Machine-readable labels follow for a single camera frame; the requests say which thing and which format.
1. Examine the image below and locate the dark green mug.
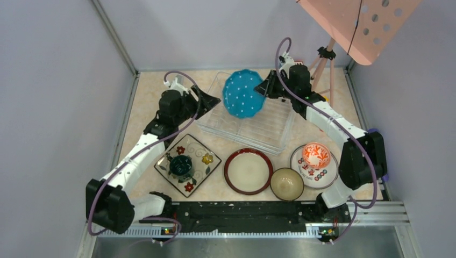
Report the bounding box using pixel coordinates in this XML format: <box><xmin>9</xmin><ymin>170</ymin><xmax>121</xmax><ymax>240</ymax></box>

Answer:
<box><xmin>169</xmin><ymin>155</ymin><xmax>194</xmax><ymax>182</ymax></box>

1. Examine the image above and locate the orange white patterned bowl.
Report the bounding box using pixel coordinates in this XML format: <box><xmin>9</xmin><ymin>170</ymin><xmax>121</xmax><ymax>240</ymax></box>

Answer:
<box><xmin>302</xmin><ymin>142</ymin><xmax>331</xmax><ymax>169</ymax></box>

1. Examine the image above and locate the white wire dish rack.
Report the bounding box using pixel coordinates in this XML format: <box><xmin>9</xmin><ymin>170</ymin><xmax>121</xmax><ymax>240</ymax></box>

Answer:
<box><xmin>196</xmin><ymin>71</ymin><xmax>294</xmax><ymax>155</ymax></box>

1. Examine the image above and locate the teal polka dot plate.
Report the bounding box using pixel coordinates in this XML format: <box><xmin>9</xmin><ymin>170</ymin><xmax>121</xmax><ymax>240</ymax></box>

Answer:
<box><xmin>222</xmin><ymin>69</ymin><xmax>266</xmax><ymax>119</ymax></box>

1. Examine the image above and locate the white round patterned plate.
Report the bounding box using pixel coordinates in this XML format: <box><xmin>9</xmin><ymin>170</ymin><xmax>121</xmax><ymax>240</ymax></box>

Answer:
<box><xmin>290</xmin><ymin>145</ymin><xmax>339</xmax><ymax>189</ymax></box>

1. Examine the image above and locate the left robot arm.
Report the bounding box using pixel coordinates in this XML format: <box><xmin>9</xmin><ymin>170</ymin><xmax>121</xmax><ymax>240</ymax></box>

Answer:
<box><xmin>85</xmin><ymin>85</ymin><xmax>221</xmax><ymax>234</ymax></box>

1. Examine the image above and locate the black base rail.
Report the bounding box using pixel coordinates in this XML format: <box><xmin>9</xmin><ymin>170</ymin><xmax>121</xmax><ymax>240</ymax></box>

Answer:
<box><xmin>167</xmin><ymin>200</ymin><xmax>329</xmax><ymax>234</ymax></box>

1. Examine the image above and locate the pink perforated board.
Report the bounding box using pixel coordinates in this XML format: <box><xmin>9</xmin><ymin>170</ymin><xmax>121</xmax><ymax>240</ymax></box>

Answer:
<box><xmin>297</xmin><ymin>0</ymin><xmax>421</xmax><ymax>66</ymax></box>

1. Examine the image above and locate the red rimmed beige plate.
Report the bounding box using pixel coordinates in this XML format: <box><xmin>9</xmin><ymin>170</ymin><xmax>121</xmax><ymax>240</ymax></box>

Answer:
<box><xmin>223</xmin><ymin>148</ymin><xmax>274</xmax><ymax>196</ymax></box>

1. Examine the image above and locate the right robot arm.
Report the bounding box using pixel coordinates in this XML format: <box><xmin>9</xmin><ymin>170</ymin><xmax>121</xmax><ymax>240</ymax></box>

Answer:
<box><xmin>254</xmin><ymin>64</ymin><xmax>388</xmax><ymax>221</ymax></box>

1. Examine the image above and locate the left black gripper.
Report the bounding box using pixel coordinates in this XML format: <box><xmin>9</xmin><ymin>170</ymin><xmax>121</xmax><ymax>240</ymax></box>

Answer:
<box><xmin>174</xmin><ymin>84</ymin><xmax>220</xmax><ymax>125</ymax></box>

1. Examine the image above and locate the purple handled tool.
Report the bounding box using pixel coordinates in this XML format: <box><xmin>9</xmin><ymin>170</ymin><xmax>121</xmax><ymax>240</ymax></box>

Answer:
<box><xmin>367</xmin><ymin>128</ymin><xmax>389</xmax><ymax>182</ymax></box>

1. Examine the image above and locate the pink tripod stand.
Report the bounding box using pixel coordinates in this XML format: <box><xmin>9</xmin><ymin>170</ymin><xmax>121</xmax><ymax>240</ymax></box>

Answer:
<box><xmin>308</xmin><ymin>37</ymin><xmax>337</xmax><ymax>108</ymax></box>

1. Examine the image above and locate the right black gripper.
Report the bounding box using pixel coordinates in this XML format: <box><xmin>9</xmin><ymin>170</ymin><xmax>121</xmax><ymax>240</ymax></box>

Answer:
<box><xmin>254</xmin><ymin>69</ymin><xmax>296</xmax><ymax>100</ymax></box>

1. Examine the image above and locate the brown speckled bowl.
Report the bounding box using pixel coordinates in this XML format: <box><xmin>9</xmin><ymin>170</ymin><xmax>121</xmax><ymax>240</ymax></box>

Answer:
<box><xmin>270</xmin><ymin>168</ymin><xmax>304</xmax><ymax>202</ymax></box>

